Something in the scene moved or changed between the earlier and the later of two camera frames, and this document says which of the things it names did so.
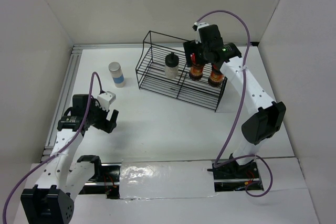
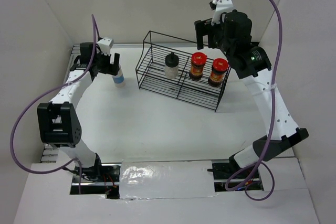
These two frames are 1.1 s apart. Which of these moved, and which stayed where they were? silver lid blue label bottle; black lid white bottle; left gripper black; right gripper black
Moved: left gripper black; right gripper black
Stayed: silver lid blue label bottle; black lid white bottle
